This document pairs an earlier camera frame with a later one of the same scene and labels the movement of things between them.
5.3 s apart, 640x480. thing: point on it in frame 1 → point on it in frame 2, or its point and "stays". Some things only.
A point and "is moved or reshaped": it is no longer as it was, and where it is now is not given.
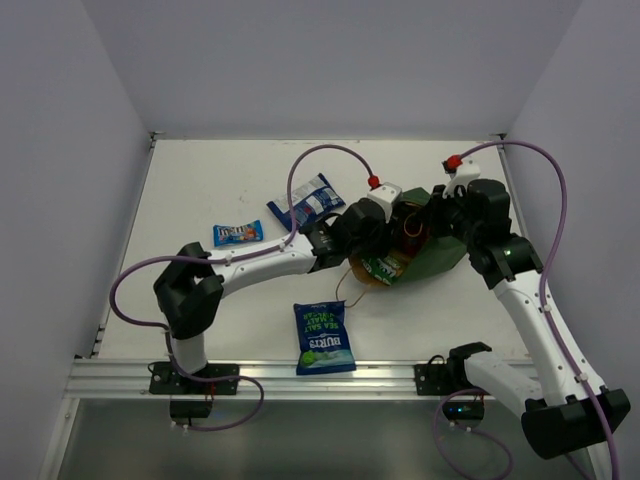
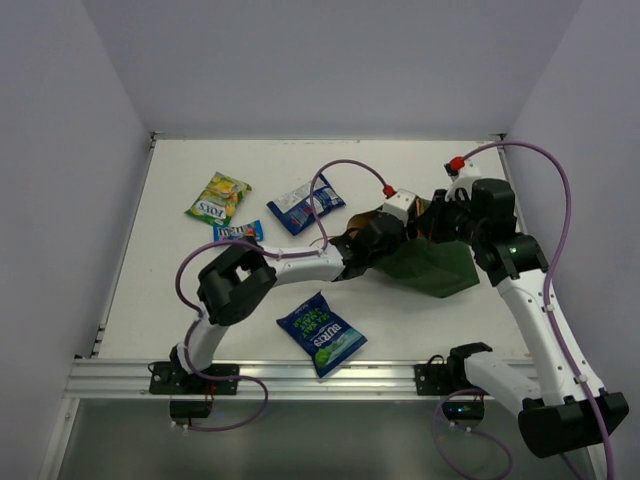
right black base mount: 465,403 stays
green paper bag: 421,250 is moved or reshaped
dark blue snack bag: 309,205 stays
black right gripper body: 447,216 stays
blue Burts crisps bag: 324,344 is moved or reshaped
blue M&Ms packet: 226,235 stays
